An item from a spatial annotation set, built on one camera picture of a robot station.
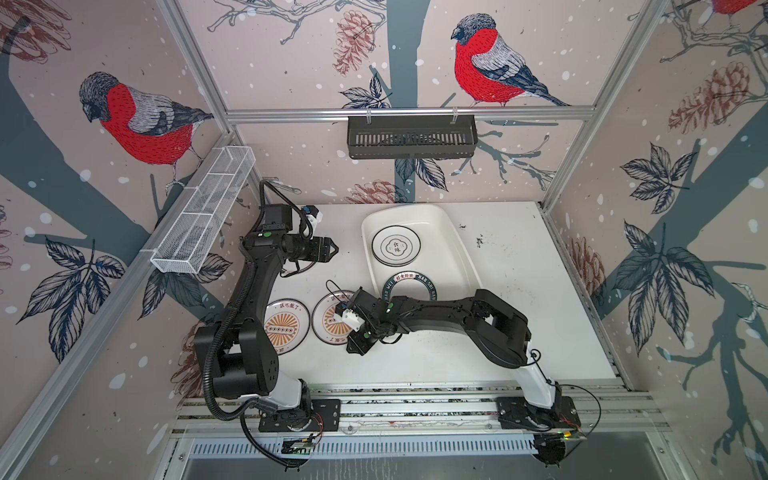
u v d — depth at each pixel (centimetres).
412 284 98
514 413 73
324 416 73
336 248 82
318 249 74
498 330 52
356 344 74
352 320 78
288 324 90
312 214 76
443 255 105
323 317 90
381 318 68
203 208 79
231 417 40
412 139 105
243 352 43
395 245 107
